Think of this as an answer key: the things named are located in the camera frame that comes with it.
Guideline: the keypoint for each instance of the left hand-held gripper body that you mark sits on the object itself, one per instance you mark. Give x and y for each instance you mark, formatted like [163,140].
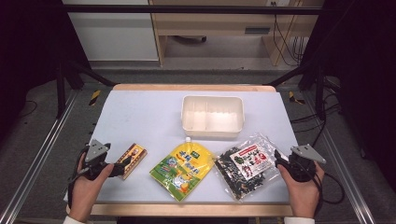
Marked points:
[95,152]

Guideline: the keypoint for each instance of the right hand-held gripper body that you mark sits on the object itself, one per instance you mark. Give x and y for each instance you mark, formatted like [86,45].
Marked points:
[306,154]

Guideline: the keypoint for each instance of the red and yellow box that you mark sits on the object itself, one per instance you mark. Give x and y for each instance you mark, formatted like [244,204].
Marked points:
[135,155]

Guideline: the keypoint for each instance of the clear bag of dried seaweed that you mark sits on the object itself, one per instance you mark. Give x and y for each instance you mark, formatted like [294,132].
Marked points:
[249,165]

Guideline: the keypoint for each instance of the yellow spout pouch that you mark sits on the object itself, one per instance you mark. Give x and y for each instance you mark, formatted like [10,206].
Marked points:
[182,169]

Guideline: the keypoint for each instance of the white plastic container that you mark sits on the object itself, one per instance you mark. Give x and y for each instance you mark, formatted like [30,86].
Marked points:
[211,119]

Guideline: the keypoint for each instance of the person's right hand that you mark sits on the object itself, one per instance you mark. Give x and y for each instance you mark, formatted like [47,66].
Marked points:
[303,196]

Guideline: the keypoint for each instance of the person's left hand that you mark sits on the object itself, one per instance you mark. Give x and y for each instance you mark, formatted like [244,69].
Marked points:
[84,196]

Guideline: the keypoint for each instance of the white table mat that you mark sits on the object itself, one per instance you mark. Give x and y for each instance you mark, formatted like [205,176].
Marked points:
[140,118]

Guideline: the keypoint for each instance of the yellow and black tape marker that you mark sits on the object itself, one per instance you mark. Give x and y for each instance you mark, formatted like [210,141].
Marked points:
[294,99]
[95,97]

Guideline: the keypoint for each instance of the black metal stand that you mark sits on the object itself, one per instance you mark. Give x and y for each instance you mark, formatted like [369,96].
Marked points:
[320,93]
[60,93]

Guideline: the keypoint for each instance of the black curtain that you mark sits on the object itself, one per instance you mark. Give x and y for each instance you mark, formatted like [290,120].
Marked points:
[28,46]
[361,62]

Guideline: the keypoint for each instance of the white cabinet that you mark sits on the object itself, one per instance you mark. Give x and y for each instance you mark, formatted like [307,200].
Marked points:
[115,34]

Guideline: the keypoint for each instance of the wooden desk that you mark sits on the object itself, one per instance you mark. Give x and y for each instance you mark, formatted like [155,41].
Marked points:
[218,25]

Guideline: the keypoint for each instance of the black horizontal bar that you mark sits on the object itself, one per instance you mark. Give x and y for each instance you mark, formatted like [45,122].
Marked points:
[186,9]

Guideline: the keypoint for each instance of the aluminium rail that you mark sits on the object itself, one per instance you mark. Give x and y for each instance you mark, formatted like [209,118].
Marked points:
[34,155]
[342,161]

